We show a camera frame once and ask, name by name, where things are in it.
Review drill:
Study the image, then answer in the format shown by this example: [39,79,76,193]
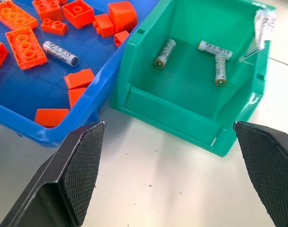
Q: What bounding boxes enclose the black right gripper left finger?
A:
[0,121,106,227]

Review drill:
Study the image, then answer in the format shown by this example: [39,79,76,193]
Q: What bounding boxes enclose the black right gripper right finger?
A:
[233,121,288,227]

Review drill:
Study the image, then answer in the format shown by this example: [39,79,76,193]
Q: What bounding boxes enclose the orange sloped building block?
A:
[63,69,96,90]
[34,108,70,129]
[68,87,87,110]

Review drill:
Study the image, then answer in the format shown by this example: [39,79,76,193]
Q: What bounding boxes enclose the blue plastic tray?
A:
[0,0,171,148]

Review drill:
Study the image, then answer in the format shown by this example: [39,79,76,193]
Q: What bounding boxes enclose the green plastic bin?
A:
[109,0,277,158]

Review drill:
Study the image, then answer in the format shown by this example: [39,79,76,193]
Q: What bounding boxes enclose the silver AA battery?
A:
[214,53,228,87]
[154,39,177,69]
[42,40,79,68]
[197,40,234,61]

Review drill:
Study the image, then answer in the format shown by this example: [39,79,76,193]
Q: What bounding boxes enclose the long orange building brick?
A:
[0,0,39,31]
[5,26,49,70]

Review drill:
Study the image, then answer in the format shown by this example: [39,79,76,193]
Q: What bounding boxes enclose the white paper label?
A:
[238,9,277,62]

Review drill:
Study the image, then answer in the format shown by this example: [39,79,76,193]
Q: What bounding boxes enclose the small orange building brick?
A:
[114,30,130,48]
[92,13,115,38]

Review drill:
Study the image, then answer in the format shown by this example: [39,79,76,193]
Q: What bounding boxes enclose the small orange two-stud brick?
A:
[40,18,69,36]

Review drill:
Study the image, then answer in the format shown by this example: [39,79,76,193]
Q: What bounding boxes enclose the hollow orange square brick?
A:
[62,0,96,30]

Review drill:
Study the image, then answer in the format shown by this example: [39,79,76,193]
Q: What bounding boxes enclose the orange curved building block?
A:
[108,0,138,34]

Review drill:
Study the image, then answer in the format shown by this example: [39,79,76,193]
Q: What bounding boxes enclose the orange square building brick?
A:
[31,0,65,22]

